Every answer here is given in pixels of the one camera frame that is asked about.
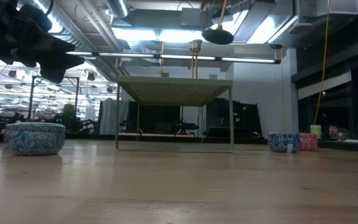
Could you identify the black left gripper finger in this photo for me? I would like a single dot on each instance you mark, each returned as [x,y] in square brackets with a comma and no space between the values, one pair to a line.
[61,67]
[48,43]

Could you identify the teal patterned candle tin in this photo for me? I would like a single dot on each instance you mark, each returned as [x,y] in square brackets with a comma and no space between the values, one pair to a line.
[34,140]

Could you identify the gold candle stick holder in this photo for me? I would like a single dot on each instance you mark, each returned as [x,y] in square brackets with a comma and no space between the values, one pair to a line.
[194,46]
[217,36]

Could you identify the dark blue patterned candle tin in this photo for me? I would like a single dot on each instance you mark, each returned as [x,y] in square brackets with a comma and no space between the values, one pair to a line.
[283,143]

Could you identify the pink patterned candle tin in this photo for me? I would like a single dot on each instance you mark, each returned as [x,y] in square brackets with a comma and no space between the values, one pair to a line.
[309,142]

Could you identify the person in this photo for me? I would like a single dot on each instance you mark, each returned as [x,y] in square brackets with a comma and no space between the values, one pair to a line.
[68,108]

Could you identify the grey fabric cover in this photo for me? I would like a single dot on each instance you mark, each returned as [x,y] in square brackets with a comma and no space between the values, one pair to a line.
[107,116]

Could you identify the black equipment cabinet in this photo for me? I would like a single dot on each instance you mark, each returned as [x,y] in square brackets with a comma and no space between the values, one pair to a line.
[244,118]
[154,118]

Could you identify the green perforated metal shelf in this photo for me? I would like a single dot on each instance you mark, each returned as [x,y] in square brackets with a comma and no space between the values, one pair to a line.
[172,91]

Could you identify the long overhead light bar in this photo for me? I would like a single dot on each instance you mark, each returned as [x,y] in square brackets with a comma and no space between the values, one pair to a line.
[185,57]

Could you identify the light green cup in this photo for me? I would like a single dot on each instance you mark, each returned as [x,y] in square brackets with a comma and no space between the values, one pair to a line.
[315,132]

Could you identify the pink jar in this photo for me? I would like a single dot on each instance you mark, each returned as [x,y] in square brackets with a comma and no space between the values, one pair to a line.
[333,132]

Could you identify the black metal rack frame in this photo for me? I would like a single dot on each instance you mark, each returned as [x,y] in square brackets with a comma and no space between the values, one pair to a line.
[77,90]

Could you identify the silver ventilation duct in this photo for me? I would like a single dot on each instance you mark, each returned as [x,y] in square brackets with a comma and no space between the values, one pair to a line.
[82,40]

